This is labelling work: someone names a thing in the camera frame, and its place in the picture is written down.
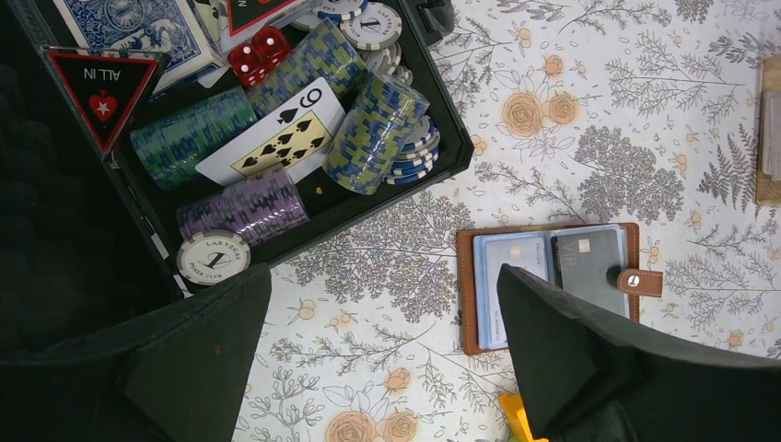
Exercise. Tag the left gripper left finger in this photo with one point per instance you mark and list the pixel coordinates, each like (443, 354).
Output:
(189, 381)

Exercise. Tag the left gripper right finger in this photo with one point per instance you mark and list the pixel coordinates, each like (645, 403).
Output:
(587, 374)

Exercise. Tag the black VIP credit card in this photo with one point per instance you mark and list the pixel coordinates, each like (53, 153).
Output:
(589, 261)

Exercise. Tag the silver VIP credit card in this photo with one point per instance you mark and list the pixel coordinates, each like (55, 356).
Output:
(503, 264)

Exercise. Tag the nine of spades card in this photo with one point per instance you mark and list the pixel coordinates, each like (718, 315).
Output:
(298, 128)

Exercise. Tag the blue playing card deck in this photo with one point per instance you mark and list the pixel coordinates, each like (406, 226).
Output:
(173, 27)

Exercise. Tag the white dealer chip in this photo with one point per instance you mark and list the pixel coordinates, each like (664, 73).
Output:
(212, 256)

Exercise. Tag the purple chip stack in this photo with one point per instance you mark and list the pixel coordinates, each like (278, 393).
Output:
(258, 208)

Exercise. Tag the green chip stack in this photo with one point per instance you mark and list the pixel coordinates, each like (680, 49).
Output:
(170, 148)

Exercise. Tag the black poker chip case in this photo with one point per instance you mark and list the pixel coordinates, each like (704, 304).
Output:
(87, 159)

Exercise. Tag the floral patterned table mat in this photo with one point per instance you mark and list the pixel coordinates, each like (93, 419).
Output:
(578, 111)

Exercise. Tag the black all in triangle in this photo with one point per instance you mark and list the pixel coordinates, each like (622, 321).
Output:
(104, 87)

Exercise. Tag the blue yellow fifty chip stack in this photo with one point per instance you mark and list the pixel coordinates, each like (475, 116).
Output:
(382, 117)

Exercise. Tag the red dice pair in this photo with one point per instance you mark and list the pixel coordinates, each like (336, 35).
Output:
(252, 61)

